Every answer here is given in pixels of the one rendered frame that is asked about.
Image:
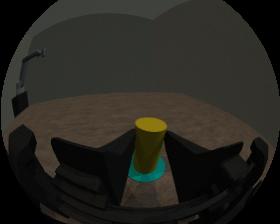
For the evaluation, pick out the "yellow cylinder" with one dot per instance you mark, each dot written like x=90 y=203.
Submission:
x=150 y=134

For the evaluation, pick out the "cyan circle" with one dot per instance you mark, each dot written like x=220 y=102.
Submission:
x=148 y=177

